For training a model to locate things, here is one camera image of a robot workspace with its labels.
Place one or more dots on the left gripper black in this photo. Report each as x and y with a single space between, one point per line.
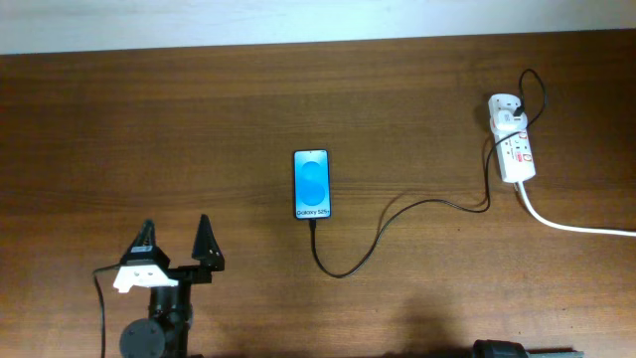
206 256

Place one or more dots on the blue smartphone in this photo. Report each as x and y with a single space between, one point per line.
312 194

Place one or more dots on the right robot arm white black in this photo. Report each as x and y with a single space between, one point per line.
507 349

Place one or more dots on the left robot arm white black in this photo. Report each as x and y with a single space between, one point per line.
164 331

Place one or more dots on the white charger adapter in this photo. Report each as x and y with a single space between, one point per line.
504 121

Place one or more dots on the white power strip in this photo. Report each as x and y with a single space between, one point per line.
514 152

